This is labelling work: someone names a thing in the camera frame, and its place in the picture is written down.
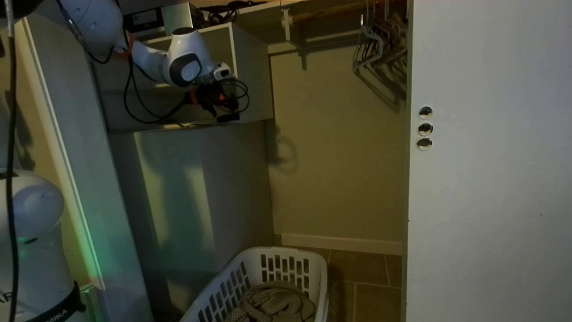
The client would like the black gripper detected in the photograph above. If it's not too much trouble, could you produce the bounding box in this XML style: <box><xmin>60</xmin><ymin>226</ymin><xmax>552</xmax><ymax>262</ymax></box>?
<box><xmin>198</xmin><ymin>81</ymin><xmax>240</xmax><ymax>126</ymax></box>

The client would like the grey shelf unit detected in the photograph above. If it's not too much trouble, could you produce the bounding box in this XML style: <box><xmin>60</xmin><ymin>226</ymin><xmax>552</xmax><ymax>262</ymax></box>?
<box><xmin>87</xmin><ymin>20</ymin><xmax>280</xmax><ymax>322</ymax></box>

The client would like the black box device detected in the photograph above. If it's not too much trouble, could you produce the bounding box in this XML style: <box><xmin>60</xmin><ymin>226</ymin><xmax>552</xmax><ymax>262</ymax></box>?
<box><xmin>121</xmin><ymin>6</ymin><xmax>165</xmax><ymax>36</ymax></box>

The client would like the grey closet side panel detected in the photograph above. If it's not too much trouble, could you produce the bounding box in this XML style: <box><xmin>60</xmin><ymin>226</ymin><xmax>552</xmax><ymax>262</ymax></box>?
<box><xmin>22</xmin><ymin>11</ymin><xmax>156</xmax><ymax>322</ymax></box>

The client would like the white plastic laundry basket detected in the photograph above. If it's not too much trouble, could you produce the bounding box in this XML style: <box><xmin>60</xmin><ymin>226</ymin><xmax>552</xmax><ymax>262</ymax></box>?
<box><xmin>178</xmin><ymin>246</ymin><xmax>330</xmax><ymax>322</ymax></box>

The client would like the bunch of clothes hangers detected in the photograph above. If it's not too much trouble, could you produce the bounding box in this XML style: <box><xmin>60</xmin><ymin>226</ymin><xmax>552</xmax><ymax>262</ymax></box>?
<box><xmin>351</xmin><ymin>0</ymin><xmax>412</xmax><ymax>115</ymax></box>

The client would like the white baseboard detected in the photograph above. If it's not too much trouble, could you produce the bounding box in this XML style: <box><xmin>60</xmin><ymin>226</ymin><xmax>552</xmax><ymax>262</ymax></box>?
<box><xmin>278</xmin><ymin>231</ymin><xmax>405</xmax><ymax>258</ymax></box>

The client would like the grey clothes pile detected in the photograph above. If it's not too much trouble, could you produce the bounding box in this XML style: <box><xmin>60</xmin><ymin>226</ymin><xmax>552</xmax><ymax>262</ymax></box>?
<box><xmin>223</xmin><ymin>283</ymin><xmax>317</xmax><ymax>322</ymax></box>

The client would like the white door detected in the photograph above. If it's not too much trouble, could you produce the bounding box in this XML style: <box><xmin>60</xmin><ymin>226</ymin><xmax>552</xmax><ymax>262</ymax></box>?
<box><xmin>401</xmin><ymin>0</ymin><xmax>572</xmax><ymax>322</ymax></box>

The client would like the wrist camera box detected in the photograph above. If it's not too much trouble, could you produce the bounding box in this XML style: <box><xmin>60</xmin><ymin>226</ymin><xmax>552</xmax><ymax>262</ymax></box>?
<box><xmin>208</xmin><ymin>61</ymin><xmax>233</xmax><ymax>85</ymax></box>

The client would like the closet rod with bracket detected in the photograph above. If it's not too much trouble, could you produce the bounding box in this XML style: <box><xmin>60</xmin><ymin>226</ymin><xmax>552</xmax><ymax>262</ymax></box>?
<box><xmin>276</xmin><ymin>0</ymin><xmax>412</xmax><ymax>45</ymax></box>

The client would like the long black hanging cable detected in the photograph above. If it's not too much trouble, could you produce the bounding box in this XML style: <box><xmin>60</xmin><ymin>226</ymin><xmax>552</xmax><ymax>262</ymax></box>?
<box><xmin>1</xmin><ymin>0</ymin><xmax>21</xmax><ymax>322</ymax></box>

